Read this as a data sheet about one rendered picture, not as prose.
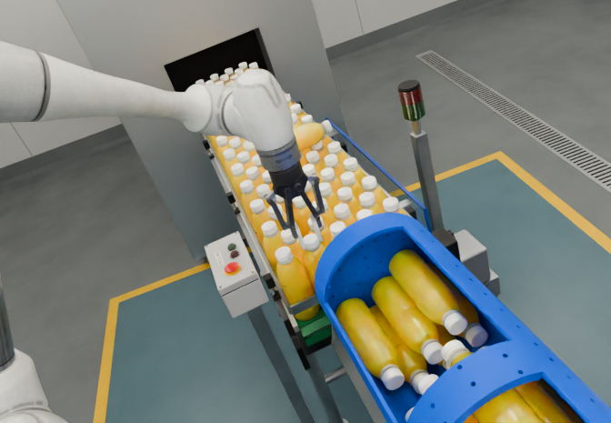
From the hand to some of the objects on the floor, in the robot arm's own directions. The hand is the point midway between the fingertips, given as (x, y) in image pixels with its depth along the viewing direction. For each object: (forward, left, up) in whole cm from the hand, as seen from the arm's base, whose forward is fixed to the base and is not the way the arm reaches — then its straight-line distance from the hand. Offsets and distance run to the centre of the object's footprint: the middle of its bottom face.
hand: (307, 232), depth 129 cm
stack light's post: (+43, +29, -114) cm, 125 cm away
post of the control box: (-21, +8, -113) cm, 116 cm away
